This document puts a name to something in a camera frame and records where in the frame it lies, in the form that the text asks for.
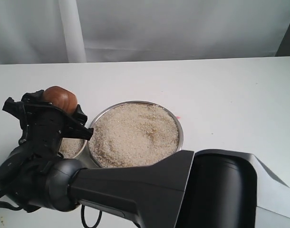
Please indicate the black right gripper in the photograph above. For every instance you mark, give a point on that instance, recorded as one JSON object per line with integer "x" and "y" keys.
{"x": 45, "y": 125}

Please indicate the brown wooden cup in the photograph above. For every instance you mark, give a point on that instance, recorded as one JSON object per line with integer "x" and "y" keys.
{"x": 61, "y": 98}

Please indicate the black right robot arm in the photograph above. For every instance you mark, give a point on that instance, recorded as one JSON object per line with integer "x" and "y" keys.
{"x": 206, "y": 189}

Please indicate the rice in cream bowl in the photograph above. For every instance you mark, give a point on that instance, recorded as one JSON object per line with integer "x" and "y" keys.
{"x": 70, "y": 147}

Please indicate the cream ceramic bowl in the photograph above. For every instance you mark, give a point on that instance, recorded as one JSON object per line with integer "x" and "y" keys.
{"x": 83, "y": 157}

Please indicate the rice in steel tray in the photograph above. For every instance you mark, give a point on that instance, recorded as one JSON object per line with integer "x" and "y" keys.
{"x": 133, "y": 135}

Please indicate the round steel tray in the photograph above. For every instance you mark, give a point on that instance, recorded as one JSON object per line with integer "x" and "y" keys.
{"x": 92, "y": 162}

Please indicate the white backdrop curtain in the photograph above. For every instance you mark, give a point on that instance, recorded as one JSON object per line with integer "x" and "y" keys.
{"x": 80, "y": 31}

